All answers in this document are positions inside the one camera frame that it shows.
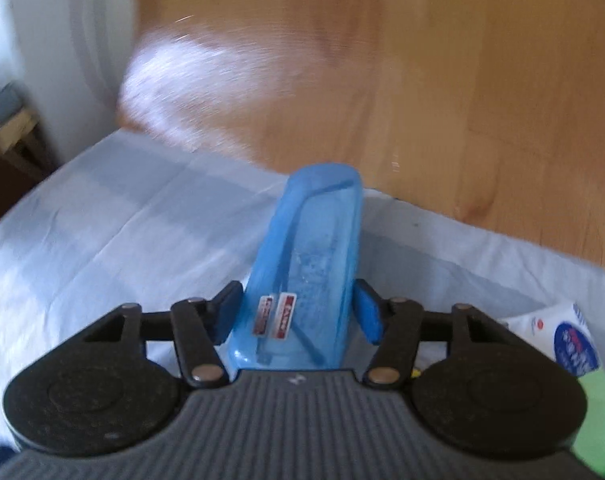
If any light green cloth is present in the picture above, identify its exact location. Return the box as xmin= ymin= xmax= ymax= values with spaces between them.
xmin=569 ymin=369 xmax=605 ymax=478

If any wood-pattern vinyl sheet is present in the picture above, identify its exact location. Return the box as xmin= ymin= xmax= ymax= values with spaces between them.
xmin=115 ymin=0 xmax=605 ymax=276

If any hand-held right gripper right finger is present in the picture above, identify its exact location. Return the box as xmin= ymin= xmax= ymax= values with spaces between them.
xmin=353 ymin=278 xmax=511 ymax=391

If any blue translucent plastic case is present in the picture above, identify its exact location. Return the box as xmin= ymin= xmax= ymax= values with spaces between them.
xmin=226 ymin=162 xmax=365 ymax=374

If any blue white checked blanket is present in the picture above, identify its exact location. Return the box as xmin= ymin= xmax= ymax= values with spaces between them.
xmin=0 ymin=127 xmax=605 ymax=463

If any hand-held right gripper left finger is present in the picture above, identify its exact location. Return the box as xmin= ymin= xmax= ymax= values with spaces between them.
xmin=82 ymin=280 xmax=246 ymax=391

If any white blue tissue packet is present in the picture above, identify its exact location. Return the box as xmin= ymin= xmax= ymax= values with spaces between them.
xmin=499 ymin=301 xmax=603 ymax=378

